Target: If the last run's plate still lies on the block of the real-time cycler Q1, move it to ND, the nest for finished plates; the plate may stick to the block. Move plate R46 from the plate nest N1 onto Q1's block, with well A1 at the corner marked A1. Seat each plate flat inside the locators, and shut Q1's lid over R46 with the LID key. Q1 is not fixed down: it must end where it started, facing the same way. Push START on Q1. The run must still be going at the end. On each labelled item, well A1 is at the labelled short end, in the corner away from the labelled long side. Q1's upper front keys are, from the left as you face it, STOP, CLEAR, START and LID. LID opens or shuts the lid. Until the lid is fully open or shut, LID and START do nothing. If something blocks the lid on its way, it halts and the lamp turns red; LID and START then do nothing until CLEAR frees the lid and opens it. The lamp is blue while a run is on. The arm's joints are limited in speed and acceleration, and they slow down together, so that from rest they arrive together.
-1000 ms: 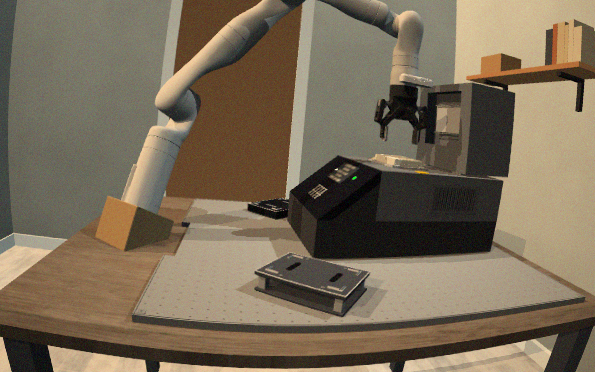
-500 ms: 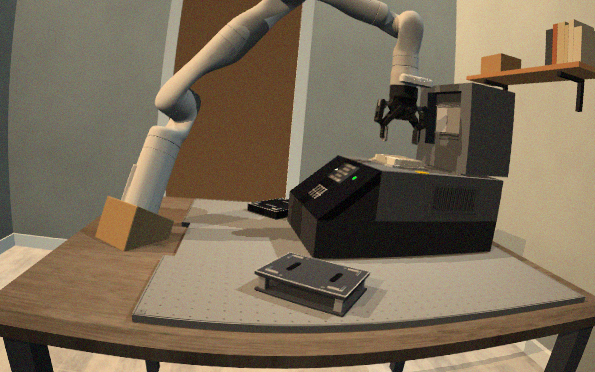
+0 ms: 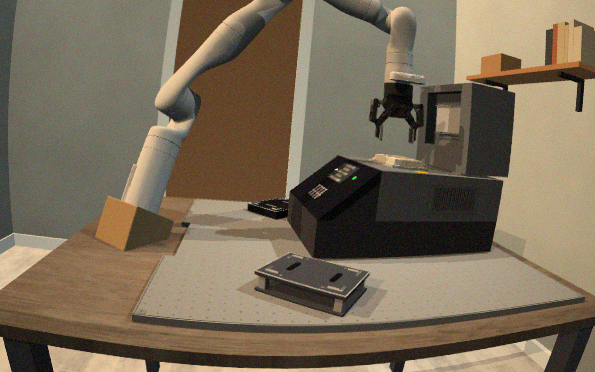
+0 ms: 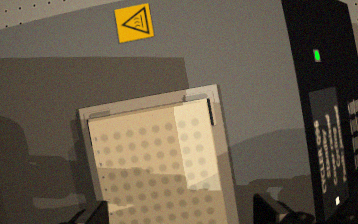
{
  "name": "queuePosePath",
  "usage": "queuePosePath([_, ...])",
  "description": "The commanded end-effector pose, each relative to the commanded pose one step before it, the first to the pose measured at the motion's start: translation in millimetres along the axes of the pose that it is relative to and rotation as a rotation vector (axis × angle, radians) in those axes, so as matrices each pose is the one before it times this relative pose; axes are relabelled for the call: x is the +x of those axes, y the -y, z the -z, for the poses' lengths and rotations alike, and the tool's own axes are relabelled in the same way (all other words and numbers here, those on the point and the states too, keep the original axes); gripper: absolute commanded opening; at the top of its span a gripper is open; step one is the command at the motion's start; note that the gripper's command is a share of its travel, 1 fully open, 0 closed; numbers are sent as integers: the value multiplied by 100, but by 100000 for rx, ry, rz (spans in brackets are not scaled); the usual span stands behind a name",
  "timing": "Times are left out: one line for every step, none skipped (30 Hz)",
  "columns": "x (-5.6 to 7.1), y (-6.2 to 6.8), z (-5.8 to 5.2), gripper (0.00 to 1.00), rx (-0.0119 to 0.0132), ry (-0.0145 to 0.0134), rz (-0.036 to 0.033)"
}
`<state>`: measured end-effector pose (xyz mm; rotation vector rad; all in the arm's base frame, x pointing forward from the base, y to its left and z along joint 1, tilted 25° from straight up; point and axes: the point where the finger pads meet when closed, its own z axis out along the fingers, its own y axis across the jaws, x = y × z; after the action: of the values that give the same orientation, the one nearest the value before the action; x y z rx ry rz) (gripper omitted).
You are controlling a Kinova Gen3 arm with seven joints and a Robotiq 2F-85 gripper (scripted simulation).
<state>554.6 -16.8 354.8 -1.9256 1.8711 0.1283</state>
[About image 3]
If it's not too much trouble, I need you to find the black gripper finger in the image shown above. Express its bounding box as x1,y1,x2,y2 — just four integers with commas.
369,98,398,141
402,104,424,143

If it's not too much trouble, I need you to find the black thermal cycler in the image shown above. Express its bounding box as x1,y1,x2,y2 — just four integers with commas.
287,82,515,259

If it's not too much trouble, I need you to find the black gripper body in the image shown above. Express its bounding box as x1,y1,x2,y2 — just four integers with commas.
382,83,414,119

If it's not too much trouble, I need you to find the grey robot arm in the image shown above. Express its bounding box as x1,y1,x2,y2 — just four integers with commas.
121,0,426,214

